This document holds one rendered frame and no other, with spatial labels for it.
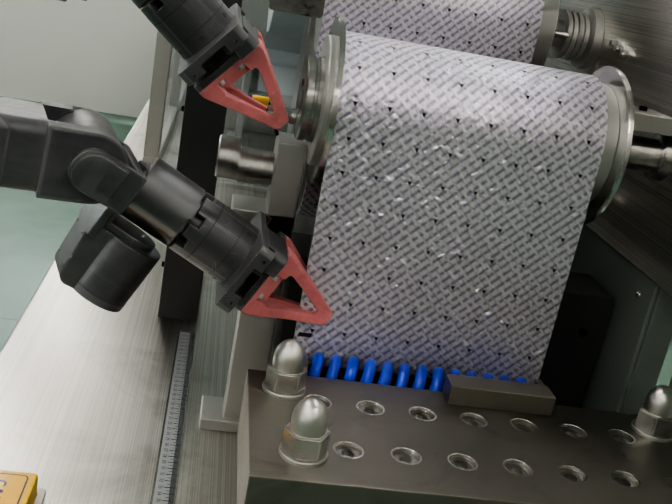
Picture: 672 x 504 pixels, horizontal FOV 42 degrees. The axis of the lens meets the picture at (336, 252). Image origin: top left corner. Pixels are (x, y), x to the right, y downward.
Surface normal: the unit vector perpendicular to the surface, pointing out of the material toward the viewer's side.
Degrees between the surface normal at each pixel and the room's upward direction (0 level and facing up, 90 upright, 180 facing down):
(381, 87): 65
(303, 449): 90
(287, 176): 90
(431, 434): 0
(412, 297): 90
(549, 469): 0
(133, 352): 0
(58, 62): 90
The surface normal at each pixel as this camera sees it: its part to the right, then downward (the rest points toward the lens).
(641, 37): -0.98, -0.14
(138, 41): 0.10, 0.33
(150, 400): 0.18, -0.93
